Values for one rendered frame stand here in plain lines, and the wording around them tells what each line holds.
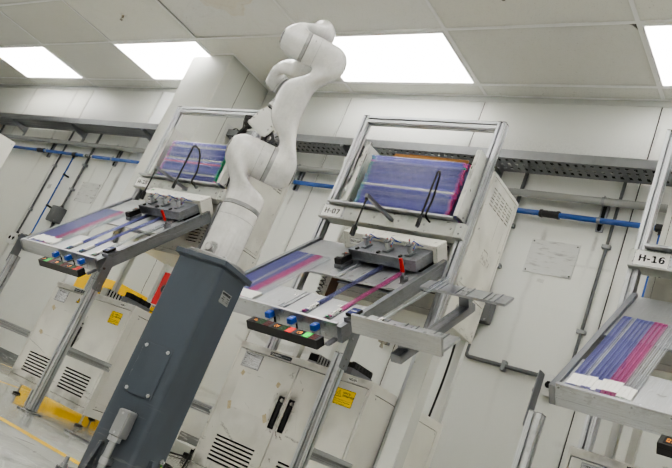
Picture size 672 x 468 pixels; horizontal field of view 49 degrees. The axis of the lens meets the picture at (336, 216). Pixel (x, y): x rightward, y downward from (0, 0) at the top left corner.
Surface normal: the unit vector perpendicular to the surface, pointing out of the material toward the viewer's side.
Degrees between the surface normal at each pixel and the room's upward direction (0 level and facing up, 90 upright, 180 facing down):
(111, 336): 90
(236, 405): 90
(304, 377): 90
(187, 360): 90
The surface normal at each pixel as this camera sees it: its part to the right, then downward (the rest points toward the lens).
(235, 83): 0.78, 0.12
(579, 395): -0.62, 0.29
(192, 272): -0.31, -0.41
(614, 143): -0.50, -0.46
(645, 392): -0.09, -0.95
